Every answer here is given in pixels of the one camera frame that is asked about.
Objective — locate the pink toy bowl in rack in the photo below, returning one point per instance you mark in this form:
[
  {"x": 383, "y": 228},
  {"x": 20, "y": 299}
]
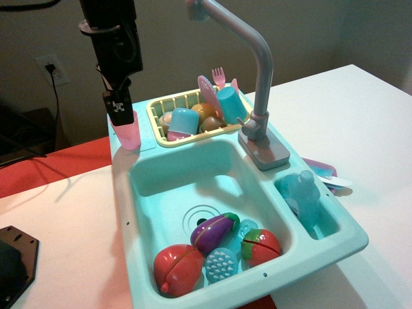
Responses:
[{"x": 174, "y": 136}]

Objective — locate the pink plastic cup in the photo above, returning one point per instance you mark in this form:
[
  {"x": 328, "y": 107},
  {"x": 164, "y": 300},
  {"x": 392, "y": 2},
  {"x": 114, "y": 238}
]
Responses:
[{"x": 128, "y": 134}]

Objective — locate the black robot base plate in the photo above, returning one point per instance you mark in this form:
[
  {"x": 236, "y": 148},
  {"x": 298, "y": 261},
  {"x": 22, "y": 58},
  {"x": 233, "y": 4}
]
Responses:
[{"x": 19, "y": 254}]

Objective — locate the pink toy fork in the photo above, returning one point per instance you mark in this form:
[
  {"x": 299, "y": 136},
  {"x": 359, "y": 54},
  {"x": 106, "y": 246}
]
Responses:
[{"x": 218, "y": 77}]

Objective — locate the blue cup lying in rack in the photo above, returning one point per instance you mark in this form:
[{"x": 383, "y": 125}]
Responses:
[{"x": 184, "y": 121}]

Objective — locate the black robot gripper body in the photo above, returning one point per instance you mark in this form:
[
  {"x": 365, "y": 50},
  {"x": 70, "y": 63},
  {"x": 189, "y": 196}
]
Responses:
[{"x": 113, "y": 32}]

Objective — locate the yellow dish drying rack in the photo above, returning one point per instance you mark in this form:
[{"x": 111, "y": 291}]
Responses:
[{"x": 157, "y": 125}]

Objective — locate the toy red strawberry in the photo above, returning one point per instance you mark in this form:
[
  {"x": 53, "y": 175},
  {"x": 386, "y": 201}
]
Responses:
[{"x": 259, "y": 246}]

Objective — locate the toy red tomato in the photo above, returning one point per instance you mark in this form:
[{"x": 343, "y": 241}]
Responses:
[{"x": 177, "y": 269}]

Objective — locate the teal toy sink unit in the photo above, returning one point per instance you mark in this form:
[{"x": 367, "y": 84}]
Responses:
[{"x": 162, "y": 189}]

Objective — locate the white wall power outlet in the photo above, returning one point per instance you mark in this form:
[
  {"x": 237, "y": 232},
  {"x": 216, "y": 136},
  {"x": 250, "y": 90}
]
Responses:
[{"x": 52, "y": 69}]

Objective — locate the stack of toy plates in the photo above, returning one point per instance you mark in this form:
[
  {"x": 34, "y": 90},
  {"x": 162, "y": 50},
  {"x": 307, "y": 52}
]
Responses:
[{"x": 326, "y": 170}]

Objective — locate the grey toy faucet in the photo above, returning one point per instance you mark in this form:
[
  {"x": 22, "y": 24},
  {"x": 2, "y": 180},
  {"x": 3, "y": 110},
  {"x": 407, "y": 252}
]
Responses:
[{"x": 262, "y": 145}]

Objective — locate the toy eggplant purple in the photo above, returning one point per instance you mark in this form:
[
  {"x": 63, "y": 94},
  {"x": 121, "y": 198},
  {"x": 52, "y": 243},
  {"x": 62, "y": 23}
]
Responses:
[{"x": 209, "y": 234}]

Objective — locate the blue dish scrub brush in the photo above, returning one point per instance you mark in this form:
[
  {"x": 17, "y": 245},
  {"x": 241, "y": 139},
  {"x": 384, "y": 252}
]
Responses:
[{"x": 221, "y": 263}]

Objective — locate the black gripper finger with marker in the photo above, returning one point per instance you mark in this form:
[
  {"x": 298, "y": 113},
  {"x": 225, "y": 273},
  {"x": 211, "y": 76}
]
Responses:
[{"x": 119, "y": 106}]

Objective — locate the red cloth mat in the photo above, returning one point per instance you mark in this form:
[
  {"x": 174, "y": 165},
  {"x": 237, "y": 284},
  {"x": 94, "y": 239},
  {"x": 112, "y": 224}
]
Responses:
[{"x": 59, "y": 165}]

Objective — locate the pink toy knife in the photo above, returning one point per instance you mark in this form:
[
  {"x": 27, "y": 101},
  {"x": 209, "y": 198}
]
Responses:
[{"x": 234, "y": 84}]

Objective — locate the blue cup upright in rack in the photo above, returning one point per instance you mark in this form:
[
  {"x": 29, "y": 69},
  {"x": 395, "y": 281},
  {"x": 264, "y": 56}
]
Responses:
[{"x": 231, "y": 105}]

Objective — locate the pink toy plate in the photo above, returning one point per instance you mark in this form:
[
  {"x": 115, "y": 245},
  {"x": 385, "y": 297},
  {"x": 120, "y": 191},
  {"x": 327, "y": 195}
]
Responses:
[{"x": 209, "y": 93}]

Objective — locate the orange toy food in rack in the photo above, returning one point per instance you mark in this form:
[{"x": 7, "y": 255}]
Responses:
[{"x": 204, "y": 110}]

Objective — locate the brown toy food in rack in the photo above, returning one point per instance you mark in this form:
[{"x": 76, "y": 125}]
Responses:
[{"x": 211, "y": 123}]

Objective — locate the blue soap bottle toy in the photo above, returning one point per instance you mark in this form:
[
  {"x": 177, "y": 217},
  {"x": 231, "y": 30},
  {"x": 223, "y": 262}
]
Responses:
[{"x": 303, "y": 197}]

